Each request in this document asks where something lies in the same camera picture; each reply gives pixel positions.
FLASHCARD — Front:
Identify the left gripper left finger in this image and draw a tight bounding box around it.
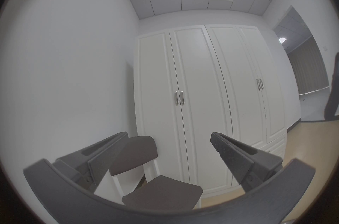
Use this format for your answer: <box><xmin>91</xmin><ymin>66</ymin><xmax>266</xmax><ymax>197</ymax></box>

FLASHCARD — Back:
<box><xmin>53</xmin><ymin>132</ymin><xmax>129</xmax><ymax>194</ymax></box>

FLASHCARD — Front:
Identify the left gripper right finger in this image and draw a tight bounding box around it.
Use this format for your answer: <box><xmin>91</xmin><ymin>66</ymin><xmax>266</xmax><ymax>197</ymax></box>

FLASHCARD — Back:
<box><xmin>210</xmin><ymin>132</ymin><xmax>283</xmax><ymax>194</ymax></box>

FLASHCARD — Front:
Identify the white chair dark grey seat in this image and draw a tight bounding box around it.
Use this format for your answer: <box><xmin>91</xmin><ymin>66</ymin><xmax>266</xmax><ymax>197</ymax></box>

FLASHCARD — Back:
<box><xmin>94</xmin><ymin>136</ymin><xmax>204</xmax><ymax>212</ymax></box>

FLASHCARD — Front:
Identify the white wardrobe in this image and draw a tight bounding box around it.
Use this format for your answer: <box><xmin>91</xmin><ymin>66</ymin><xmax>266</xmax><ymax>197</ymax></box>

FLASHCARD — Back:
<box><xmin>133</xmin><ymin>24</ymin><xmax>288</xmax><ymax>195</ymax></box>

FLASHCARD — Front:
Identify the grey curtain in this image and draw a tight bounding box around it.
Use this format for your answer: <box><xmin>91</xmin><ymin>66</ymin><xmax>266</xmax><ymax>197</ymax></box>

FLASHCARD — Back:
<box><xmin>287</xmin><ymin>38</ymin><xmax>330</xmax><ymax>97</ymax></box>

